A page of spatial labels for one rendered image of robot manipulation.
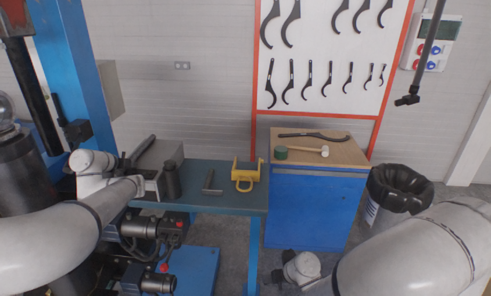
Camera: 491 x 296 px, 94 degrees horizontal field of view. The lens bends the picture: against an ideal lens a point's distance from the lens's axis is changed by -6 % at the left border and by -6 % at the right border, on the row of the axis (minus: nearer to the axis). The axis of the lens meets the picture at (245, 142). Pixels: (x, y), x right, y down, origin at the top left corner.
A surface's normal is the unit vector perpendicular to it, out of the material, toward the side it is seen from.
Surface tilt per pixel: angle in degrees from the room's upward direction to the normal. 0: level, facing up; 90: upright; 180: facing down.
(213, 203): 0
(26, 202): 90
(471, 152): 90
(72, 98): 90
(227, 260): 0
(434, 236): 4
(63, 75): 90
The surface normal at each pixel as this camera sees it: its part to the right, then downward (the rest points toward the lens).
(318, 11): -0.08, 0.48
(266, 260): 0.02, -0.88
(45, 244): 0.75, -0.42
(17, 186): 0.67, 0.36
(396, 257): -0.54, -0.64
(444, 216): -0.09, -0.96
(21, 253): 0.57, -0.29
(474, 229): 0.11, -0.74
